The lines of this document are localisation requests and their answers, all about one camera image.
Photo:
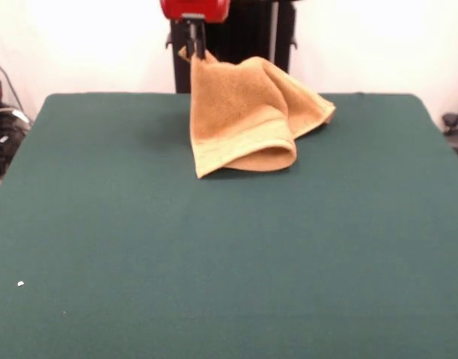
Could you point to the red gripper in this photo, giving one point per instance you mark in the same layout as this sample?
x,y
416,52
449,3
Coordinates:
x,y
195,8

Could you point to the tan terry towel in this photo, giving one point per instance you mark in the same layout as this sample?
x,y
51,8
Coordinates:
x,y
236,108

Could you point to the dark green table cloth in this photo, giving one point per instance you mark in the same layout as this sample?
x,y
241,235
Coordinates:
x,y
102,224

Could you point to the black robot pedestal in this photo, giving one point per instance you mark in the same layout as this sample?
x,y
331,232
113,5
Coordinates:
x,y
244,37

